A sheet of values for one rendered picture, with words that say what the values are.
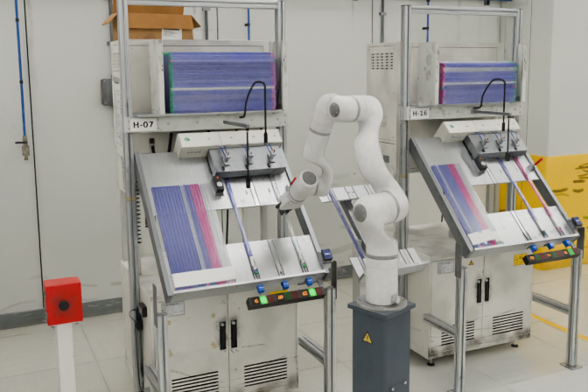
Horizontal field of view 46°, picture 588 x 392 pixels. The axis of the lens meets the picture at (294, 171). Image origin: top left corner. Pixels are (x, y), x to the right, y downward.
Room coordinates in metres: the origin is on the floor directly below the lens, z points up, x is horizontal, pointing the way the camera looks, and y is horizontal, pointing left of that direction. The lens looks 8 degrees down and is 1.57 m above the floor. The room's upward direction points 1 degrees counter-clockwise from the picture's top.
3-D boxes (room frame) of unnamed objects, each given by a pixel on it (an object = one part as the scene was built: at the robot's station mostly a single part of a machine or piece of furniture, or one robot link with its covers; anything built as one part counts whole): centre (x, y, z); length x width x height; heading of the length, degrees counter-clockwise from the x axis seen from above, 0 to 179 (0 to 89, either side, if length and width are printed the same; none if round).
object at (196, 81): (3.23, 0.33, 1.52); 0.51 x 0.13 x 0.27; 115
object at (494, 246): (3.76, -0.97, 0.65); 1.01 x 0.73 x 1.29; 25
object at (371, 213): (2.51, -0.30, 1.00); 0.19 x 0.12 x 0.24; 130
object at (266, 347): (3.31, 0.44, 0.31); 0.70 x 0.65 x 0.62; 115
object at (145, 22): (3.45, 0.56, 1.82); 0.68 x 0.30 x 0.20; 115
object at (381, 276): (2.53, -0.33, 0.79); 0.19 x 0.19 x 0.18
